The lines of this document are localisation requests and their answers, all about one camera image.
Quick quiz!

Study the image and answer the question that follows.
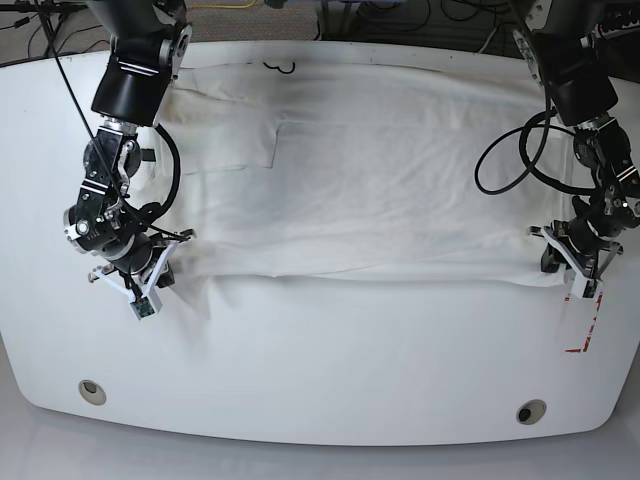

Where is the right table cable grommet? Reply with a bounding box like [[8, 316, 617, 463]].
[[516, 399, 547, 426]]

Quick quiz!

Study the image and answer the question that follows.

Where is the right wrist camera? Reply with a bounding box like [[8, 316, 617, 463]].
[[130, 291, 162, 321]]

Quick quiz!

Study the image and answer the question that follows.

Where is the red tape rectangle marking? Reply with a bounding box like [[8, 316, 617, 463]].
[[557, 291, 603, 354]]

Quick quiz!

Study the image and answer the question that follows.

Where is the black tripod stand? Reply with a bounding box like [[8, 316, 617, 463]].
[[0, 0, 96, 57]]

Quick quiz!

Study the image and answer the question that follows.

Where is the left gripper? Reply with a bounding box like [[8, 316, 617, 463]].
[[528, 217, 623, 281]]

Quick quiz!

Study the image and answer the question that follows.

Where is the yellow floor cable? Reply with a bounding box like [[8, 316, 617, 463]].
[[189, 0, 257, 12]]

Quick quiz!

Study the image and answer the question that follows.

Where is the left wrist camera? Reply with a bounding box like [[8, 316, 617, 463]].
[[570, 272, 602, 300]]

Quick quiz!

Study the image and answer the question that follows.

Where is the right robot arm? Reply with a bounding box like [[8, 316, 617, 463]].
[[64, 1, 192, 305]]

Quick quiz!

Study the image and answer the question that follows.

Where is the left table cable grommet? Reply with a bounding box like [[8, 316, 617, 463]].
[[78, 380, 107, 406]]

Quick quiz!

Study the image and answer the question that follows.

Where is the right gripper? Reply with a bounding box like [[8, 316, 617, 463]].
[[88, 233, 181, 300]]

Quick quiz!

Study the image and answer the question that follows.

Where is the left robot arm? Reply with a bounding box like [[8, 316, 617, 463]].
[[496, 1, 639, 298]]

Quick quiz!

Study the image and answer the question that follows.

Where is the white printed T-shirt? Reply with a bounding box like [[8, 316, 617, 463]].
[[159, 64, 568, 314]]

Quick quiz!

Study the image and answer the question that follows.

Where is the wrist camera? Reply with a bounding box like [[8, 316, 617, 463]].
[[130, 291, 162, 321], [570, 272, 602, 300]]

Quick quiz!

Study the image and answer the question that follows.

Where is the table cable grommet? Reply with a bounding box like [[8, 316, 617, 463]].
[[78, 380, 107, 406], [516, 399, 547, 426]]

